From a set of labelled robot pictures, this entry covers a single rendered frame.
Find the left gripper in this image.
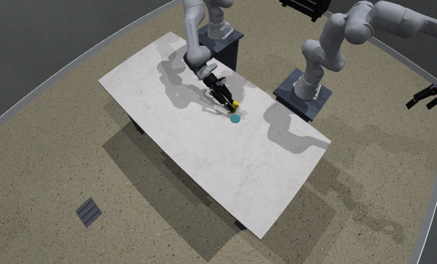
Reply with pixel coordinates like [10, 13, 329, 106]
[406, 84, 437, 109]

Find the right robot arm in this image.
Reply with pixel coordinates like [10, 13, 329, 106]
[182, 0, 234, 81]

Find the teal circle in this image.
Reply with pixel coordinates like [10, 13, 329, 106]
[230, 114, 240, 123]

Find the yellow tall cylinder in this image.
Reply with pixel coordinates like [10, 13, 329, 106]
[232, 101, 239, 113]

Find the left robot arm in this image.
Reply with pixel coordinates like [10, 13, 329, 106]
[293, 1, 437, 101]

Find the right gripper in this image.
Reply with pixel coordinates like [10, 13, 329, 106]
[203, 73, 235, 112]

